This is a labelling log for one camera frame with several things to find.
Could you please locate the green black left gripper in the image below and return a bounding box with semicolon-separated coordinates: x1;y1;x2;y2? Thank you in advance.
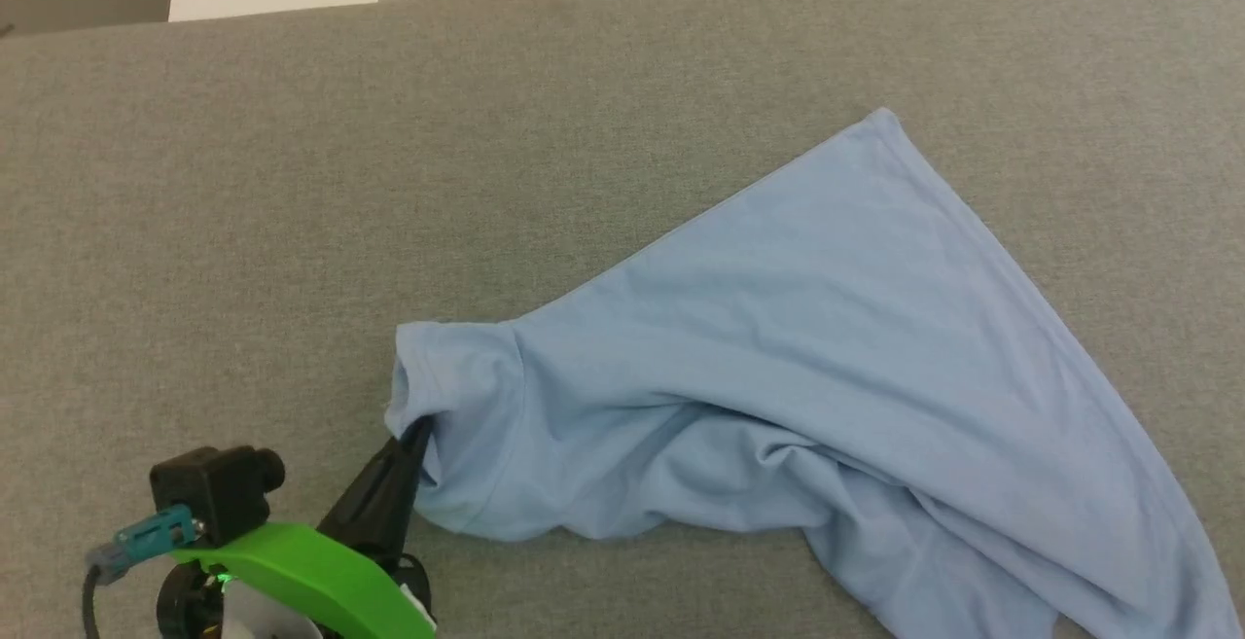
156;417;437;639

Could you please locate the light blue garment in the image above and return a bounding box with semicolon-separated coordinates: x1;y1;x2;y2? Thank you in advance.
384;107;1244;639

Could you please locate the grey fabric sofa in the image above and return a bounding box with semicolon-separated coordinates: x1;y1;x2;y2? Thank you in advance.
0;0;1245;639

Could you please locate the teal cable connector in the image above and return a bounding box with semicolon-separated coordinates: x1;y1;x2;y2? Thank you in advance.
86;505;207;587

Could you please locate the long thin black cable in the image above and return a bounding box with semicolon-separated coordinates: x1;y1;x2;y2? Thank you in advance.
82;566;106;639

